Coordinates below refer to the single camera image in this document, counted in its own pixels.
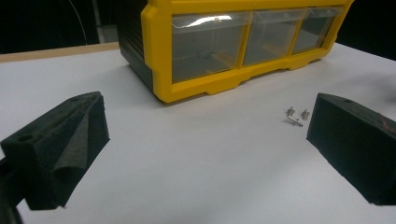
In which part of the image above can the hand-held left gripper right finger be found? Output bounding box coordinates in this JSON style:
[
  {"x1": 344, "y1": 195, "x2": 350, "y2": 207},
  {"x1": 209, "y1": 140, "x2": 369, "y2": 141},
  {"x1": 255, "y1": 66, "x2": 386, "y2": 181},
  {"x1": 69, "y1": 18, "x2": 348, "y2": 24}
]
[{"x1": 306, "y1": 92, "x2": 396, "y2": 206}]

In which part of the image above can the yellow drawer cabinet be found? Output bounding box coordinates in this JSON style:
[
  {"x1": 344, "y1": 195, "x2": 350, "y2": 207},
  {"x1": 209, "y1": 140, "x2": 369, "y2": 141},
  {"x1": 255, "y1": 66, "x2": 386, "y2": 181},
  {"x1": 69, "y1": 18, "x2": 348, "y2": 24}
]
[{"x1": 117, "y1": 0, "x2": 355, "y2": 104}]

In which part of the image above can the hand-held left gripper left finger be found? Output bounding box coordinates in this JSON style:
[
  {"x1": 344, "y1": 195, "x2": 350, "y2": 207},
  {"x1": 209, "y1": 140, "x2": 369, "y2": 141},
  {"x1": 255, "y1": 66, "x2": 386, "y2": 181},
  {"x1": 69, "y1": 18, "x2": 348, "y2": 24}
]
[{"x1": 0, "y1": 91, "x2": 111, "y2": 211}]

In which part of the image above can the grey metal stand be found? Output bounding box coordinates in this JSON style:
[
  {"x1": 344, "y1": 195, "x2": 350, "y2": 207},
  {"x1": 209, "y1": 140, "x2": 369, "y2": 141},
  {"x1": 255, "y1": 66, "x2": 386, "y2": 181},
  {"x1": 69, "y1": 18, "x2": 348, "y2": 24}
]
[{"x1": 92, "y1": 0, "x2": 120, "y2": 44}]

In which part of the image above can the clear plastic drawer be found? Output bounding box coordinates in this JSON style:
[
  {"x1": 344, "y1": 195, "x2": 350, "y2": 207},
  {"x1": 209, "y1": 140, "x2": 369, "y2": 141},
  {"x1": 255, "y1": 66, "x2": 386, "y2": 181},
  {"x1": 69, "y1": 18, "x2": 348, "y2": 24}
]
[
  {"x1": 291, "y1": 6, "x2": 346, "y2": 55},
  {"x1": 171, "y1": 12, "x2": 252, "y2": 84},
  {"x1": 242, "y1": 8, "x2": 309, "y2": 66}
]

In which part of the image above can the thin white cable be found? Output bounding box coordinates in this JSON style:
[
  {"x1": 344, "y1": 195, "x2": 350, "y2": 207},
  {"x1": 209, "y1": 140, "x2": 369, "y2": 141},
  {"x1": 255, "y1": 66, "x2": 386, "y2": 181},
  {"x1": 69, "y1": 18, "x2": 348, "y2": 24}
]
[{"x1": 68, "y1": 0, "x2": 89, "y2": 47}]

